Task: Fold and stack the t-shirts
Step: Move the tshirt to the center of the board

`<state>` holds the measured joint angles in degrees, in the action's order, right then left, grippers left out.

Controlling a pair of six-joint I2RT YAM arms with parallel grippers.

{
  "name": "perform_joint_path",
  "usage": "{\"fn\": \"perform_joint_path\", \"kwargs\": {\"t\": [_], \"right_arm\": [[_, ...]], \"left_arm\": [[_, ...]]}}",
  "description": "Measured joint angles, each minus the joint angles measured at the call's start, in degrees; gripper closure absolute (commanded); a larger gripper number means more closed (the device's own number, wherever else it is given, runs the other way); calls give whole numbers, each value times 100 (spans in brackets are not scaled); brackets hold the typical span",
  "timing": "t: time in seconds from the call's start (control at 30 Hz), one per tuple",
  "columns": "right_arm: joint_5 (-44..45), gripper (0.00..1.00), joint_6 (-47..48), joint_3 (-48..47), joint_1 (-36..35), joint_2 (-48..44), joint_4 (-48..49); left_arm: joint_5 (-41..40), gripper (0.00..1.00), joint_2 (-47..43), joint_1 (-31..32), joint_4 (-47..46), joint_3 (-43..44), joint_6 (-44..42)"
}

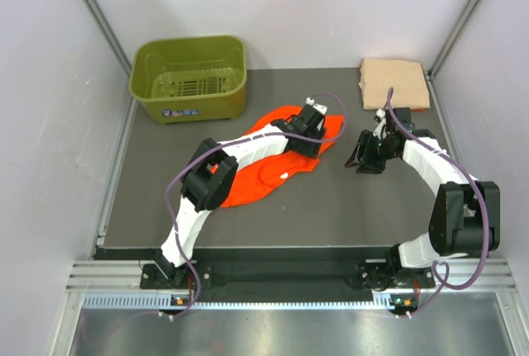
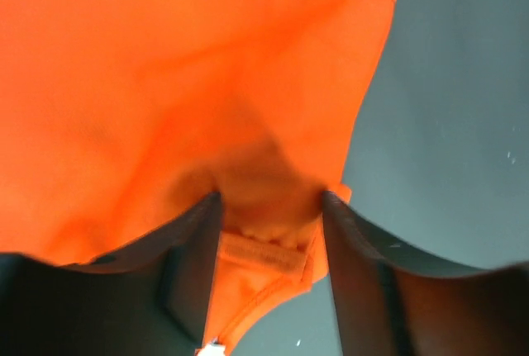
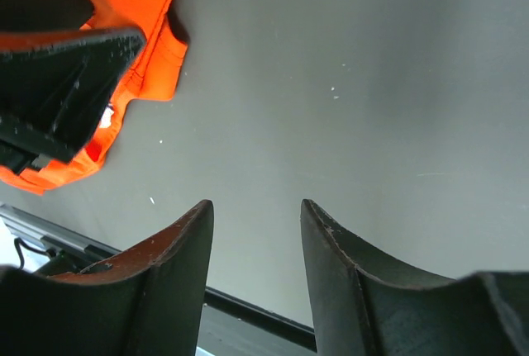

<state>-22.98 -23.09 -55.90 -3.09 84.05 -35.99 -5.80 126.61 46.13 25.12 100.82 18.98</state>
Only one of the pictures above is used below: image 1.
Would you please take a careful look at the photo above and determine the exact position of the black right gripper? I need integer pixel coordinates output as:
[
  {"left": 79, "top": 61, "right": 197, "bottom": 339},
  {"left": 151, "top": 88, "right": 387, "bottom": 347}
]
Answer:
[{"left": 346, "top": 130, "right": 398, "bottom": 174}]

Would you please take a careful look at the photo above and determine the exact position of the orange t shirt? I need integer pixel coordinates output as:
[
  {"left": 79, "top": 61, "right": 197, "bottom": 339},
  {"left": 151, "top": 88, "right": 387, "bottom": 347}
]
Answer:
[{"left": 221, "top": 105, "right": 345, "bottom": 208}]

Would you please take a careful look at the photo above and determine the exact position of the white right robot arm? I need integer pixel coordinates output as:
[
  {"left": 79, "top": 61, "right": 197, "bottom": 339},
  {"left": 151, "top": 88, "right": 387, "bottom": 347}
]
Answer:
[{"left": 346, "top": 108, "right": 500, "bottom": 290}]

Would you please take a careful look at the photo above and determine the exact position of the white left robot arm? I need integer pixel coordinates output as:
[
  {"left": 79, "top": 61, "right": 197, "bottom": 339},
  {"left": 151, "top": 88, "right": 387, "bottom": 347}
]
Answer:
[{"left": 155, "top": 98, "right": 327, "bottom": 287}]

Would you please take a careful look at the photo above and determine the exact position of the folded beige t shirt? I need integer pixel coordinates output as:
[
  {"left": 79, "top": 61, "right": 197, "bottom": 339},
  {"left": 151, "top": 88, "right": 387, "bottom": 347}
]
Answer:
[{"left": 359, "top": 58, "right": 431, "bottom": 111}]

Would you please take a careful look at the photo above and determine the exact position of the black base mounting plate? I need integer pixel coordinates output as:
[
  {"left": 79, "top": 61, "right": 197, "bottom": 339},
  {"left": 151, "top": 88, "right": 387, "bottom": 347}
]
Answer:
[{"left": 140, "top": 259, "right": 434, "bottom": 292}]

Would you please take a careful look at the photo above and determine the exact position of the green plastic basket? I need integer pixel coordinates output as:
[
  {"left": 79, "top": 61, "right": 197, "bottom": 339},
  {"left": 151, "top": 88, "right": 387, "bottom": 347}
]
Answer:
[{"left": 129, "top": 35, "right": 247, "bottom": 125}]

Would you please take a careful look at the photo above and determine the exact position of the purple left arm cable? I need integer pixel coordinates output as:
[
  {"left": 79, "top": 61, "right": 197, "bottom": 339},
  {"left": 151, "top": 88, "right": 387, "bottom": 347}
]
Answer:
[{"left": 159, "top": 92, "right": 347, "bottom": 320}]

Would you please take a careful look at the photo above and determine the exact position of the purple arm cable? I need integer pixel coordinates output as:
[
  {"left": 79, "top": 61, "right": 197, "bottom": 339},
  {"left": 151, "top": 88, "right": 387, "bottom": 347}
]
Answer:
[
  {"left": 382, "top": 87, "right": 493, "bottom": 319},
  {"left": 159, "top": 92, "right": 347, "bottom": 320}
]

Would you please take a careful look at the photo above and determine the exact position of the white slotted cable duct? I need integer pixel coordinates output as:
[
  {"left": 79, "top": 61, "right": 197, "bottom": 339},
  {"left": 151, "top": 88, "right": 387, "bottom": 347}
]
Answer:
[{"left": 83, "top": 293, "right": 415, "bottom": 311}]

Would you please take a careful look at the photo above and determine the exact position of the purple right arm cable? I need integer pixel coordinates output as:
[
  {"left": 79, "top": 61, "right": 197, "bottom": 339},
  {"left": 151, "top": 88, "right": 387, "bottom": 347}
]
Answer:
[{"left": 382, "top": 87, "right": 493, "bottom": 319}]

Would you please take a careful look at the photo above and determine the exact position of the right aluminium corner post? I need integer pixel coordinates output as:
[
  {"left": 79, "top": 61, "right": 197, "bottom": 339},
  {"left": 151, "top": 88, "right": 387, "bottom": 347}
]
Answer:
[{"left": 427, "top": 0, "right": 483, "bottom": 79}]

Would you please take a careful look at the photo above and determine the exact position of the aluminium corner post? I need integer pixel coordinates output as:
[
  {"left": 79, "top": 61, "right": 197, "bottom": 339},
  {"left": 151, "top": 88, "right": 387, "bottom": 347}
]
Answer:
[
  {"left": 427, "top": 0, "right": 483, "bottom": 79},
  {"left": 83, "top": 0, "right": 131, "bottom": 76}
]

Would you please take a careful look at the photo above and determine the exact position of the left aluminium corner post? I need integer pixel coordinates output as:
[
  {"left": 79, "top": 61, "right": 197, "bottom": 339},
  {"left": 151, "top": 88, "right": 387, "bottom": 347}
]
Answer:
[{"left": 83, "top": 0, "right": 131, "bottom": 76}]

